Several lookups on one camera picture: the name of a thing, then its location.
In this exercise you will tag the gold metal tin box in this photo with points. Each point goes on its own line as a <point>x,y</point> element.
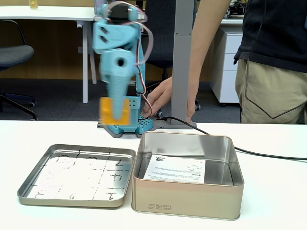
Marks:
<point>187,198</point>

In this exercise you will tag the numbered metal tin lid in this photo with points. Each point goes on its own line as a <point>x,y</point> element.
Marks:
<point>72,177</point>

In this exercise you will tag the person's hand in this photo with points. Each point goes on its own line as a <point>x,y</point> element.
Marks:
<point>160,95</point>

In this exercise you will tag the grey office chair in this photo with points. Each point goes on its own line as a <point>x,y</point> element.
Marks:
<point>12,54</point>

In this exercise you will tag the white desk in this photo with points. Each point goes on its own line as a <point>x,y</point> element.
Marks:
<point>48,13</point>

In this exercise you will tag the grey table leg column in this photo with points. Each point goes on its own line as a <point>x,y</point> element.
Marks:
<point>183,60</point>

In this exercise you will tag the small yellow object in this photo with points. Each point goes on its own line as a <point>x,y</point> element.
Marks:
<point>34,4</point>

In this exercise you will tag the yellow lego block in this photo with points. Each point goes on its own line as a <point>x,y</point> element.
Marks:
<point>105,112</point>

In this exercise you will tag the person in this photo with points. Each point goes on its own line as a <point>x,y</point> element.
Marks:
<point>273,36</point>

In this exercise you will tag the printed white paper sheet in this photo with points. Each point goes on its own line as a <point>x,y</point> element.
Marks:
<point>172,170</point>

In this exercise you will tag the white drawer cabinet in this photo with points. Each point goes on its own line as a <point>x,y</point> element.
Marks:
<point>227,60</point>

